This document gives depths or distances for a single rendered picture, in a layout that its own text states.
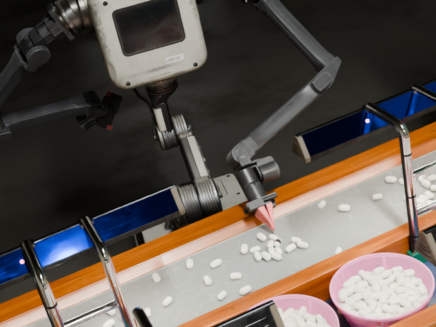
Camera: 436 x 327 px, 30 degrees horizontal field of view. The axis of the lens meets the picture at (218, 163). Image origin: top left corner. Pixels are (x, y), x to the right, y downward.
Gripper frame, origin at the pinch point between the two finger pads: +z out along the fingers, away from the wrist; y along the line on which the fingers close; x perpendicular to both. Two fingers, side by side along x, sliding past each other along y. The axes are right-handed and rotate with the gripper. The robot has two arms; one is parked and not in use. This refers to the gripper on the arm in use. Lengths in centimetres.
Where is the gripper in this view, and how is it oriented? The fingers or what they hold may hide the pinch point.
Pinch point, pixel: (272, 227)
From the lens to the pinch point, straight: 242.5
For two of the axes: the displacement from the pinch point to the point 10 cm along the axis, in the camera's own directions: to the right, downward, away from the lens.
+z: 4.3, 8.4, -3.5
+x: -0.9, 4.2, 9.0
